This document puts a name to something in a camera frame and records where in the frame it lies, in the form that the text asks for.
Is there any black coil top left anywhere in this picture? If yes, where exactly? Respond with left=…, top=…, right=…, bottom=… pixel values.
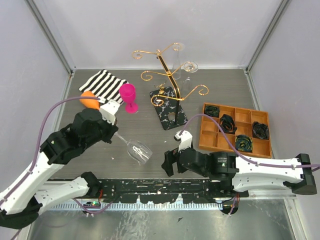
left=204, top=105, right=220, bottom=118

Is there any clear champagne flute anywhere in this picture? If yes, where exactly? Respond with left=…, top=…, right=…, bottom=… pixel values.
left=182, top=61, right=199, bottom=94
left=171, top=42, right=185, bottom=80

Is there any black mounting base plate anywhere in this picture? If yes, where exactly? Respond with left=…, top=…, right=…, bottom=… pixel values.
left=100, top=178, right=236, bottom=204

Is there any black coil centre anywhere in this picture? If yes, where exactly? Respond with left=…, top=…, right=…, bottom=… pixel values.
left=219, top=114, right=238, bottom=134

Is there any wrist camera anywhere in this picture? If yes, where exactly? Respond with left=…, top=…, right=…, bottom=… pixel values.
left=174, top=130, right=193, bottom=153
left=99, top=99, right=121, bottom=126

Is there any orange plastic wine glass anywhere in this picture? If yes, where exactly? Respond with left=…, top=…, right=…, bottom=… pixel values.
left=79, top=91, right=100, bottom=110

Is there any orange compartment tray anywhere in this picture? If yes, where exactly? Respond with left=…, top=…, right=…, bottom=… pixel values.
left=198, top=102, right=272, bottom=158

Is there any clear round wine glass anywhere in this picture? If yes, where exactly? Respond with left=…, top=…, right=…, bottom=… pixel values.
left=114, top=132, right=153, bottom=165

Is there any black coil bottom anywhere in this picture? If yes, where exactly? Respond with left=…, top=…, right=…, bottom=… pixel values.
left=235, top=134, right=253, bottom=153

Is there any black coil right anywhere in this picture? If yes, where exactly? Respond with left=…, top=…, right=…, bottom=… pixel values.
left=252, top=121, right=270, bottom=140

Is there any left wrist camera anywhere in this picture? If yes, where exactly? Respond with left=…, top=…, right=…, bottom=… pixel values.
left=99, top=99, right=121, bottom=126

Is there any gold wine glass rack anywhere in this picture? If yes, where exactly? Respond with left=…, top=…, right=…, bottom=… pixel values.
left=131, top=42, right=209, bottom=131

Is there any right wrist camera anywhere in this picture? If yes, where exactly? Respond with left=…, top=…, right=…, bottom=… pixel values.
left=174, top=130, right=193, bottom=153

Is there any pink plastic wine glass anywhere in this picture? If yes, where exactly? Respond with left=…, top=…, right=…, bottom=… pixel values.
left=119, top=83, right=139, bottom=114

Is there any striped black white cloth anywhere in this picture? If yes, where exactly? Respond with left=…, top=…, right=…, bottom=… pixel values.
left=79, top=69, right=129, bottom=105

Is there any black coil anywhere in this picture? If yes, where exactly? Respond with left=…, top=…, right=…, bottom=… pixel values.
left=235, top=134, right=253, bottom=153
left=204, top=105, right=220, bottom=118
left=219, top=114, right=238, bottom=134
left=252, top=121, right=270, bottom=140

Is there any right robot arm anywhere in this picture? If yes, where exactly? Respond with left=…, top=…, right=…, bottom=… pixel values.
left=161, top=148, right=317, bottom=197

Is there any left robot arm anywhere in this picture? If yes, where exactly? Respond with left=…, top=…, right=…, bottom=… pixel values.
left=0, top=108, right=119, bottom=230

